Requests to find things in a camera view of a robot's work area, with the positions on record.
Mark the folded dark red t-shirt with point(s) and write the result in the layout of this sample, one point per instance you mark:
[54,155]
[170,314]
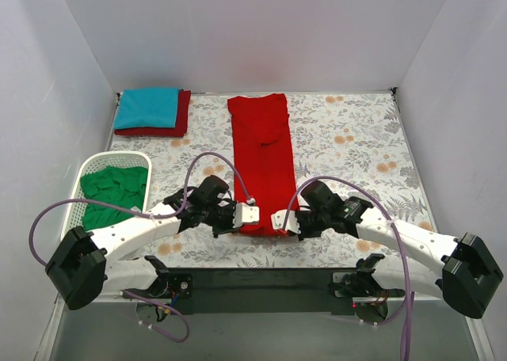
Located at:
[181,125]

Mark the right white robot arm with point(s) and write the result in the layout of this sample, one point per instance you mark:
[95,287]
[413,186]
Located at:
[460,270]

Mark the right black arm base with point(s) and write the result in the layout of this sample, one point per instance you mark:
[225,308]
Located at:
[369,299]

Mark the white plastic laundry basket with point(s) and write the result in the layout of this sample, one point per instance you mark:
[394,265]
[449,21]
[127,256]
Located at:
[119,158]

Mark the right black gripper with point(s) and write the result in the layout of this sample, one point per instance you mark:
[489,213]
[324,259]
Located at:
[303,225]

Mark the folded teal t-shirt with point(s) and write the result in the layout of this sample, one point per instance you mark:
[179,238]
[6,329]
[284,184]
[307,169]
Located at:
[147,107]

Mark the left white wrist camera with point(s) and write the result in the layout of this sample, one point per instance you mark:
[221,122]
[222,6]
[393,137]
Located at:
[245,214]

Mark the floral patterned table mat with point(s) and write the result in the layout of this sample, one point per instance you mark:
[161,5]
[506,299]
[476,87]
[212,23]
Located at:
[354,140]

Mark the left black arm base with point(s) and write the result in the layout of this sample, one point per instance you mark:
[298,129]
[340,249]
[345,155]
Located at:
[168,288]

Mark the green t-shirt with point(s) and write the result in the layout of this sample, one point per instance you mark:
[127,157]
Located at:
[124,188]

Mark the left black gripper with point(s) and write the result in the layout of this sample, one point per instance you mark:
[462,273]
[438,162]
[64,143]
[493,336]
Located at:
[228,221]

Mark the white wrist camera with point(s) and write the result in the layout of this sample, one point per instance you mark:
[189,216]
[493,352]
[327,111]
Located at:
[285,221]
[245,214]

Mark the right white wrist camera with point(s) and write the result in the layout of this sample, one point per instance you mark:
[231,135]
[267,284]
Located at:
[285,221]

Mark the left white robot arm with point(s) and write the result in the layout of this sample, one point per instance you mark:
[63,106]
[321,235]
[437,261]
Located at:
[87,264]

